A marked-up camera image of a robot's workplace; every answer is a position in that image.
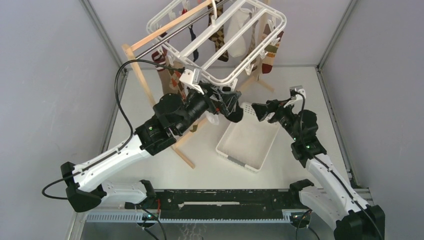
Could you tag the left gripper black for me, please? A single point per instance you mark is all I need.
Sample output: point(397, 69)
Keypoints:
point(225, 99)

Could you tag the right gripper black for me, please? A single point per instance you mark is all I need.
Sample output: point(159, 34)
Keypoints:
point(262, 110)

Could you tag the beige orange argyle sock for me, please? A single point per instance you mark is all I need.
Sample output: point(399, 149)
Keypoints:
point(175, 85)

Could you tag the white plastic clip hanger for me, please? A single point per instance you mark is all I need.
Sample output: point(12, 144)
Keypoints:
point(277, 23)

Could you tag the black sock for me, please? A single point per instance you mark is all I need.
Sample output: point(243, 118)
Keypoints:
point(237, 115)

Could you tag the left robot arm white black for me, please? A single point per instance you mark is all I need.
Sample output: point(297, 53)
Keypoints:
point(87, 184)

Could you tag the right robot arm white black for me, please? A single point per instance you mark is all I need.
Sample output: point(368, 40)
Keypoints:
point(349, 215)

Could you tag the white plastic basket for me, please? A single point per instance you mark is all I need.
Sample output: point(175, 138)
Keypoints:
point(247, 143)

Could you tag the white sock hanging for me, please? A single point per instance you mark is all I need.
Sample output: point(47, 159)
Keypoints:
point(236, 22)

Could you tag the brown yellow argyle sock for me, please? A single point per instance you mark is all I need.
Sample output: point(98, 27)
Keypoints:
point(218, 38)

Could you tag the metal hanging rod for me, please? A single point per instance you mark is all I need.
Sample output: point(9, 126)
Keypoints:
point(170, 35)

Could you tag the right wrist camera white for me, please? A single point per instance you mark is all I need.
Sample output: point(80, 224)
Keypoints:
point(297, 93)

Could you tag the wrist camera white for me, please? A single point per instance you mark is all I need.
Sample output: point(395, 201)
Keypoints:
point(191, 77)
point(297, 93)

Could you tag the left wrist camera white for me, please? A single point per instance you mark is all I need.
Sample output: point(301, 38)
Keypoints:
point(191, 77)

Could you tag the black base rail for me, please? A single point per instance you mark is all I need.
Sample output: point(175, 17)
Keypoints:
point(220, 203)

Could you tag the white cable duct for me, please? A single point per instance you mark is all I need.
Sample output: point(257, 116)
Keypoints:
point(140, 217)

